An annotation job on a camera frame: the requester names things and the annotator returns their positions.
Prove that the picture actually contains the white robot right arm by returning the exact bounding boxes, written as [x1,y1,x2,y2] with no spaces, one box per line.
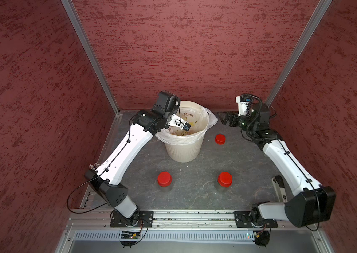
[218,110,336,228]

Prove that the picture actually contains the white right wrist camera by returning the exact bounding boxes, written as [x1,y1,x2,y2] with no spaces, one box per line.
[235,94,254,116]

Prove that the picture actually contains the white printed bin liner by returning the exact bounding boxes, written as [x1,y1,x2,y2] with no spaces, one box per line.
[155,105,218,145]

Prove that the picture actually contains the black corrugated cable conduit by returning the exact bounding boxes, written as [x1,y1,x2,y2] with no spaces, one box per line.
[240,93,264,140]

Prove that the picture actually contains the cream plastic trash bin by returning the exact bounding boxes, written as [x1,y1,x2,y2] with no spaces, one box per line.
[164,101,204,163]

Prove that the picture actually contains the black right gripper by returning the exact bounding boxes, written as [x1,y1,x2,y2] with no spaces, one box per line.
[217,110,257,132]

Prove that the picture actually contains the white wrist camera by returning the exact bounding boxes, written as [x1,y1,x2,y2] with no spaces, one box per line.
[235,94,254,116]
[168,114,191,131]

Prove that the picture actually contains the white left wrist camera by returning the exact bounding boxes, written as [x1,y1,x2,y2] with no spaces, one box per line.
[168,114,191,131]

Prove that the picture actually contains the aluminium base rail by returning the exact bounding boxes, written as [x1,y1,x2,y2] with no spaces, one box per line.
[65,209,315,232]

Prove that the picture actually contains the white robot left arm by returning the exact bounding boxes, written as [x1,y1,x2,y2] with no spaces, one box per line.
[85,91,187,220]

